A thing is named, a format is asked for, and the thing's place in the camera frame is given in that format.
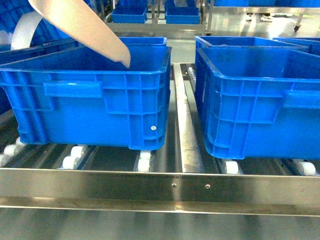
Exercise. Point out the beige plastic dustpan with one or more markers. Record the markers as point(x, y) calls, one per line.
point(79, 21)

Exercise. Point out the stainless steel roller shelf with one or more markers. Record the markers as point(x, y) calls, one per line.
point(181, 176)

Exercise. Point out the blue bin left front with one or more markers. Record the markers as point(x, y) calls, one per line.
point(78, 96)

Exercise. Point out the blue bin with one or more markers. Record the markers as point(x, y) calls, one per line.
point(78, 96)
point(256, 102)
point(43, 37)

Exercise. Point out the blue bin right front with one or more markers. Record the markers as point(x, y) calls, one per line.
point(256, 102)

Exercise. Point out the blue bin far left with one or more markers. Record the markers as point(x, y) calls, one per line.
point(43, 37)

